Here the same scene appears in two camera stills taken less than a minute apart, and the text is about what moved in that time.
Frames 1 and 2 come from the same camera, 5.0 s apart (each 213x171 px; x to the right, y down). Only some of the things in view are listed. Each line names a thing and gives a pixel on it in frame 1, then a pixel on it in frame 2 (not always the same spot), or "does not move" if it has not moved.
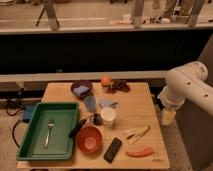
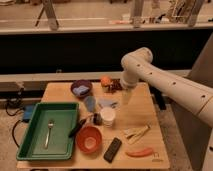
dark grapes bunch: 118,84 does not move
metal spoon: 50,126 does not move
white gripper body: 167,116 to 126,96
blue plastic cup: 91,103 does not move
